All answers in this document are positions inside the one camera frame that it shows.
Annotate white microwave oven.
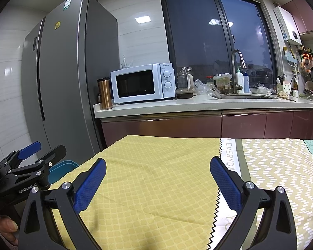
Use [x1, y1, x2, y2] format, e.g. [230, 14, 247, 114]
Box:
[110, 63, 176, 104]

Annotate white utensil holder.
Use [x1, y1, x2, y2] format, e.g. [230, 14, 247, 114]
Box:
[276, 75, 293, 95]

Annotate white wall water heater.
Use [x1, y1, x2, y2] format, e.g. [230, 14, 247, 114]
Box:
[273, 5, 302, 45]

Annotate pink upper cabinet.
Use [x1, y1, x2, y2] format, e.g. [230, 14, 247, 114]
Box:
[280, 0, 313, 35]

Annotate clear plastic bags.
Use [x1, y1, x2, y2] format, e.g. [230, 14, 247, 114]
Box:
[194, 79, 216, 95]

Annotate dark sliding window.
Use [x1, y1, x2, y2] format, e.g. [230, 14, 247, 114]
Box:
[159, 0, 281, 90]

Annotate blue trash bin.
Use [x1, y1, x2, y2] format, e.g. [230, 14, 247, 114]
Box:
[48, 161, 79, 185]

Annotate teal wall rack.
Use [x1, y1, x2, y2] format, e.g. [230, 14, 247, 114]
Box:
[282, 47, 299, 65]

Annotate maroon lower cabinets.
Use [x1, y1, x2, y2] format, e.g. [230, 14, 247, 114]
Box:
[100, 109, 313, 149]

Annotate glass pitcher with white handle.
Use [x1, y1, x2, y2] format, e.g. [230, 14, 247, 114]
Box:
[177, 67, 194, 90]

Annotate yellow patterned tablecloth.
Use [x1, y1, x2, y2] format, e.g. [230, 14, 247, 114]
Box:
[51, 135, 243, 250]

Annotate person's left hand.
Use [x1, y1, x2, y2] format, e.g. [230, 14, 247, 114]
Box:
[0, 215, 19, 245]

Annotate steel kitchen faucet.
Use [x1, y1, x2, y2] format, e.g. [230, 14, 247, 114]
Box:
[231, 49, 248, 94]

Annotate white olive patterned tablecloth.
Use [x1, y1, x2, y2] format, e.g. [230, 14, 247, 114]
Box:
[209, 137, 313, 250]

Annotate steel kitchen sink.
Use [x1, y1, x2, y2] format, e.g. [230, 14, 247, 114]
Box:
[220, 94, 277, 100]

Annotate white kitchen countertop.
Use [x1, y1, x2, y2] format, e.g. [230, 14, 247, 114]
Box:
[93, 94, 313, 120]

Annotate food scrap container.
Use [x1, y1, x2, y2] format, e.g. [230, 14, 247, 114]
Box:
[213, 73, 233, 94]

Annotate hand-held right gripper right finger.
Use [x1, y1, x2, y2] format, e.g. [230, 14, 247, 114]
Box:
[209, 156, 298, 250]

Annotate copper thermos mug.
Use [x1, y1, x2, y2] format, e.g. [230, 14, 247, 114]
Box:
[97, 77, 113, 110]

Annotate grey double-door refrigerator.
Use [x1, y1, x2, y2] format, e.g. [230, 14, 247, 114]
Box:
[21, 0, 119, 162]

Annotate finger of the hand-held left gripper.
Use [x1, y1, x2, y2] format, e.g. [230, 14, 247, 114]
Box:
[0, 141, 42, 174]
[9, 145, 67, 181]

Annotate white pump soap bottle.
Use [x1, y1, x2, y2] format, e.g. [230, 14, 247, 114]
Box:
[235, 68, 245, 94]

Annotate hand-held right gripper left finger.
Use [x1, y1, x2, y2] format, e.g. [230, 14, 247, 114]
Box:
[19, 158, 107, 250]

